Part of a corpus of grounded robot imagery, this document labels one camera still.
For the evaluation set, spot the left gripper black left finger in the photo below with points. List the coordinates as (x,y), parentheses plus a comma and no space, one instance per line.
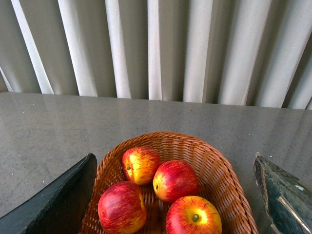
(58,208)

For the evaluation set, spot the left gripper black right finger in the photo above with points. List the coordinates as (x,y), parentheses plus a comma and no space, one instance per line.
(287,202)

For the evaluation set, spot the red yellow apple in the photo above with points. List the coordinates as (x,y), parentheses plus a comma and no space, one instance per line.
(193,215)

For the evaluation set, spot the orange yellow apple in basket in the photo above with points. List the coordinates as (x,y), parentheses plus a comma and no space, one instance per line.
(121,209)

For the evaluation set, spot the left brown wicker basket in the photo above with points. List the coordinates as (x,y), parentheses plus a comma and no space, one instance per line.
(218,183)

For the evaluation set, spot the red apple in basket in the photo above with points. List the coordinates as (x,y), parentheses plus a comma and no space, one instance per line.
(140,164)

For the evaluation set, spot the white pleated curtain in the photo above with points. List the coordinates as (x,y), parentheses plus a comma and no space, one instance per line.
(234,52)

